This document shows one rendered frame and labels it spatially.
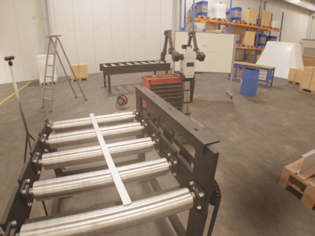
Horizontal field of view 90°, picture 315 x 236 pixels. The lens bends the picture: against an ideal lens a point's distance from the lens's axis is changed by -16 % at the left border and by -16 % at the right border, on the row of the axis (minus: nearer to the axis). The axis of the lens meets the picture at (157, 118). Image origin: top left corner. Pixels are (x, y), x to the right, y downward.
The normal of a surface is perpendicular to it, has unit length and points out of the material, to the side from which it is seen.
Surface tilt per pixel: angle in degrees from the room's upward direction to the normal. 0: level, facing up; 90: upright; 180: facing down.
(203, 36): 90
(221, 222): 0
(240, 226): 0
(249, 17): 90
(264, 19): 90
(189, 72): 90
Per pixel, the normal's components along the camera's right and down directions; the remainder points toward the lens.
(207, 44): -0.07, 0.38
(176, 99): 0.36, 0.36
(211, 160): -0.94, 0.14
